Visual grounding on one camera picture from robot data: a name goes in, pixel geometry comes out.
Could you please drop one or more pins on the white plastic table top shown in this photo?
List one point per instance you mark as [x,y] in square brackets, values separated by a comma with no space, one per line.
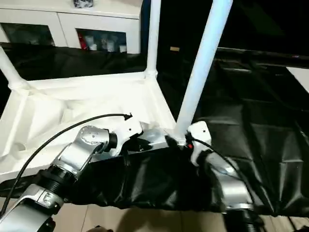
[72,106]

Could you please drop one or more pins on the white plastic table leg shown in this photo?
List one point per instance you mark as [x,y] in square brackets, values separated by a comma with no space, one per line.
[203,63]
[153,34]
[10,70]

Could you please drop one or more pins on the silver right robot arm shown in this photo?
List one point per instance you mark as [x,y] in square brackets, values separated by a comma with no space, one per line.
[227,183]

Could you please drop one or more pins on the black work mat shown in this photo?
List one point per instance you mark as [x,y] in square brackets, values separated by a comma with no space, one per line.
[251,130]

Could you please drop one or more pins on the small tan tag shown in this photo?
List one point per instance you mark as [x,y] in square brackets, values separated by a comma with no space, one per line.
[174,49]

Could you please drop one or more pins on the red bottle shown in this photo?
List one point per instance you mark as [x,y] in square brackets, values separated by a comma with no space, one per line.
[82,42]

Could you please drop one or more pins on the white flat board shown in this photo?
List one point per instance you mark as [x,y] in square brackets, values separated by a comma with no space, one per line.
[301,77]

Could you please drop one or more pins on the white cabinet with glass doors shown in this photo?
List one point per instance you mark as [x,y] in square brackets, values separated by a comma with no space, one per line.
[58,14]

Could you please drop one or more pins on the small dark grey bundle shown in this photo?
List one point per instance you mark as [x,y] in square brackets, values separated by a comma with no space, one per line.
[83,3]

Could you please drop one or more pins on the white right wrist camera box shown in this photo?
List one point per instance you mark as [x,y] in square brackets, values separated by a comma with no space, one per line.
[199,133]

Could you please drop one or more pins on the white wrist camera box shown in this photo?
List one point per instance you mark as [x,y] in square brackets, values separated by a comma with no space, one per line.
[128,129]
[199,133]

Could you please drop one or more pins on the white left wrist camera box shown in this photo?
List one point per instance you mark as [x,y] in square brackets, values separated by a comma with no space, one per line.
[128,129]

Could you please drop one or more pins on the black rail bar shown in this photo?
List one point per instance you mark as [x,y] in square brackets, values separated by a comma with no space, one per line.
[265,54]

